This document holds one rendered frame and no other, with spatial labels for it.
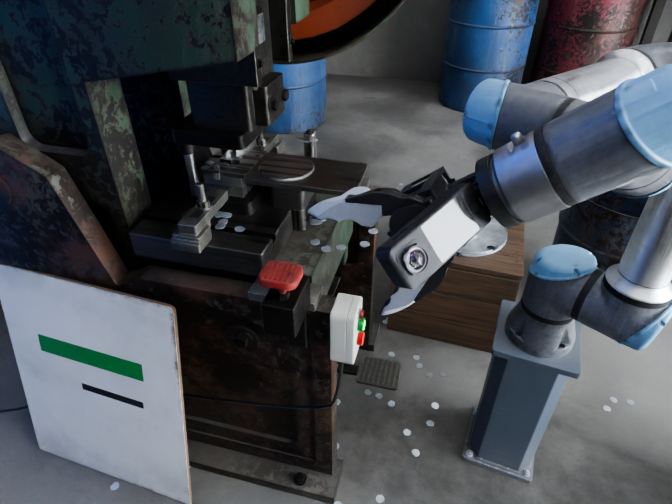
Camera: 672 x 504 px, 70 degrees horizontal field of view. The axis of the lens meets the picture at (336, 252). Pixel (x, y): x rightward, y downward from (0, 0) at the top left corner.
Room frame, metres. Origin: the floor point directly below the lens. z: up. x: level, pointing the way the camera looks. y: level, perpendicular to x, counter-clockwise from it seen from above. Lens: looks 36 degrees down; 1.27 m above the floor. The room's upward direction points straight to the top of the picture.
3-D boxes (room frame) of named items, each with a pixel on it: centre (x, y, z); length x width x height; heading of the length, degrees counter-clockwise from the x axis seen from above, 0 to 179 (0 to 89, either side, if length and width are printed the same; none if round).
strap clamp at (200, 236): (0.85, 0.28, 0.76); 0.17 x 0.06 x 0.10; 165
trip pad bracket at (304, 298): (0.66, 0.09, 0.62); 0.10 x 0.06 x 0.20; 165
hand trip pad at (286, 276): (0.64, 0.09, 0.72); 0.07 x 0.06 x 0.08; 75
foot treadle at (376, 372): (0.98, 0.10, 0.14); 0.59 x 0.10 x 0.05; 75
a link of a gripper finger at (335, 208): (0.46, -0.02, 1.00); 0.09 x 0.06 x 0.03; 67
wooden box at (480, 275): (1.37, -0.43, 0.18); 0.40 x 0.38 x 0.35; 72
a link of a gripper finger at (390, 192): (0.43, -0.05, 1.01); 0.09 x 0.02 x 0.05; 67
